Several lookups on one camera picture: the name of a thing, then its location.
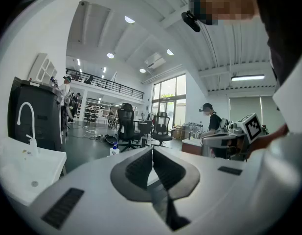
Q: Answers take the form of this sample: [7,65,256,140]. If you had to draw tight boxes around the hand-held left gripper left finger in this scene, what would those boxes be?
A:
[110,147,154,203]

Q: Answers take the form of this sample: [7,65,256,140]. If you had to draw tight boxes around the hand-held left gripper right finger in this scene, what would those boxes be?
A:
[153,147,200,202]

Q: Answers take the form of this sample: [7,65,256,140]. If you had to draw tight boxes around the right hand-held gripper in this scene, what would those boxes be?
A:
[202,113,263,155]

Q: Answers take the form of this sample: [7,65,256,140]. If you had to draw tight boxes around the blue-capped white bottle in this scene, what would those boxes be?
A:
[110,142,120,158]

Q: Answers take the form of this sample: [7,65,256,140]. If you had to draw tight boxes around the person's right forearm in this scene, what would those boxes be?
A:
[246,123,290,160]

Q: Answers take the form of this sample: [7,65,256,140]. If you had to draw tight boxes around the white storage shelves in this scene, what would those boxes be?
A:
[78,101,117,123]

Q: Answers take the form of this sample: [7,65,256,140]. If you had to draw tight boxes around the white square sink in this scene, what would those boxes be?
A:
[0,136,68,207]

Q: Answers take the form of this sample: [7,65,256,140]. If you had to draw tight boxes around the wooden vanity cabinet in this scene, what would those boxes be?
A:
[181,141,203,156]

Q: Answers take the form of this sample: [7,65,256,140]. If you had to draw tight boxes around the cardboard box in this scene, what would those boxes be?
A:
[170,125,183,141]

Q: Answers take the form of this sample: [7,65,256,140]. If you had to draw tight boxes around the grey window blinds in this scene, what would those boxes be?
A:
[228,95,286,133]

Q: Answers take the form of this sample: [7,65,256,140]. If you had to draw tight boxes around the black office chair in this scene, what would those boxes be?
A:
[117,102,142,153]

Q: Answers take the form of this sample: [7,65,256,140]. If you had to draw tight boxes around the long tube ceiling light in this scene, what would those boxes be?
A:
[231,74,265,82]

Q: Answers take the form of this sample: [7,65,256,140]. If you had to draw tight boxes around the glass entrance door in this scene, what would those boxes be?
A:
[152,74,187,132]

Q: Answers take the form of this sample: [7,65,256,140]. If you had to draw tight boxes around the mezzanine balcony with railing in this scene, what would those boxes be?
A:
[66,68,145,105]

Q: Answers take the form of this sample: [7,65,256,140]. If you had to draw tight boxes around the ceiling air conditioner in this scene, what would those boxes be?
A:
[143,52,166,70]

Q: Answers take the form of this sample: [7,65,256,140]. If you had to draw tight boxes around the white curved faucet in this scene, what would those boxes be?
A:
[17,101,40,156]

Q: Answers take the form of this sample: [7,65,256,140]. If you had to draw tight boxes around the black equipment case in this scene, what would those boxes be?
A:
[7,76,63,151]

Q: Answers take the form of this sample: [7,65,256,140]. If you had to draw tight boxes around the person's head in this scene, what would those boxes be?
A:
[197,0,258,25]

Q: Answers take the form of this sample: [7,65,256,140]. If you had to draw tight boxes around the person's head camera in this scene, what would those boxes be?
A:
[181,0,212,33]

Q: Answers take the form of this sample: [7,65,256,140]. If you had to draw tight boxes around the white wall shelf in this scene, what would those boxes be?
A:
[30,52,58,84]

